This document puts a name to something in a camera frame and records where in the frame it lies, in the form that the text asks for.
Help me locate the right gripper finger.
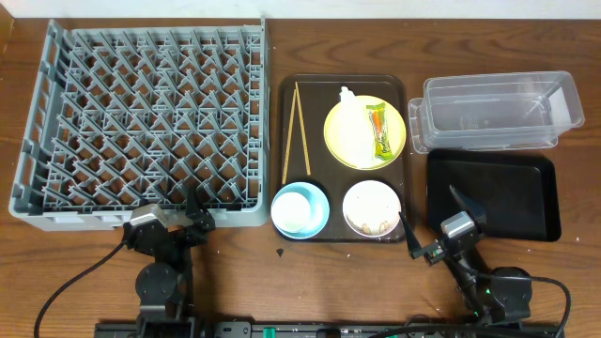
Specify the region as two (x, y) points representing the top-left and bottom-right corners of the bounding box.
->
(399, 212), (422, 259)
(449, 185), (487, 222)

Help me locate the pink white bowl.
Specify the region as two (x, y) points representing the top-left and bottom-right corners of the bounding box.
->
(342, 180), (402, 238)

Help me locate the small white cup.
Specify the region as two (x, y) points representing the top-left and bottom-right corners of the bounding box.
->
(271, 192), (311, 233)

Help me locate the yellow round plate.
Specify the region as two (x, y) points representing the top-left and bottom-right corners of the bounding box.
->
(323, 95), (407, 170)

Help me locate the white napkin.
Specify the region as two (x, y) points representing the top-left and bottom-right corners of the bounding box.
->
(339, 86), (373, 169)

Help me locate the green orange snack wrapper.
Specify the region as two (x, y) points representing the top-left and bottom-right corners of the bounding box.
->
(366, 101), (393, 161)

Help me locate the wooden chopstick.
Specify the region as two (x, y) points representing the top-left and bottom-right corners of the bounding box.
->
(295, 82), (312, 176)
(282, 89), (297, 186)

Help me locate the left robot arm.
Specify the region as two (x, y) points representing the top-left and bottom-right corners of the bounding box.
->
(123, 188), (215, 321)

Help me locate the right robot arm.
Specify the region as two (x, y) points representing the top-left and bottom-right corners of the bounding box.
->
(400, 186), (532, 325)

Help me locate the black rectangular tray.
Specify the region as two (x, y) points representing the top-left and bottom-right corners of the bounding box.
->
(426, 149), (562, 242)

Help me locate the clear plastic bin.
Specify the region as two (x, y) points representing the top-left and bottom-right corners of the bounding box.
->
(408, 70), (585, 154)

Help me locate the grey plastic dish rack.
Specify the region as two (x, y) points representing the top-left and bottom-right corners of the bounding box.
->
(8, 21), (270, 231)

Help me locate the dark brown serving tray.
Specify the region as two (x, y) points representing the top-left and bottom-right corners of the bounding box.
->
(277, 74), (413, 243)

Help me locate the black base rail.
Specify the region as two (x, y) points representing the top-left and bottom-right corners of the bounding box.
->
(93, 321), (565, 338)

